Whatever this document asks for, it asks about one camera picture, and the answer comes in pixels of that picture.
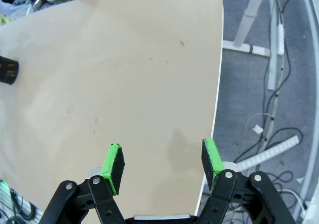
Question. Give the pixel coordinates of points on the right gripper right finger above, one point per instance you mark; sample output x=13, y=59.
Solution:
x=211, y=159

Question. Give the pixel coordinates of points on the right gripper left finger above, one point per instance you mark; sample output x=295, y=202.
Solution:
x=109, y=166

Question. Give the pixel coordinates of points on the black mesh pen holder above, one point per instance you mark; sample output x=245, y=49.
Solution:
x=7, y=69

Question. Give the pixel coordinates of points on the white paper scrap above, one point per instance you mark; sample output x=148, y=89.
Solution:
x=257, y=129

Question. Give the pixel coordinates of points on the white perforated strip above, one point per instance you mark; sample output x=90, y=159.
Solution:
x=269, y=154

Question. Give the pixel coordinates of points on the white table foot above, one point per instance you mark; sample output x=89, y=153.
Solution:
x=246, y=48

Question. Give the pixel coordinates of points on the white power strip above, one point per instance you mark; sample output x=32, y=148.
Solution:
x=280, y=38

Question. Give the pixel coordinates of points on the grey table leg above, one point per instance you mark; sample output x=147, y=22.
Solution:
x=249, y=12

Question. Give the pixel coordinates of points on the white curved rail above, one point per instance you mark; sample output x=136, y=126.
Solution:
x=314, y=84

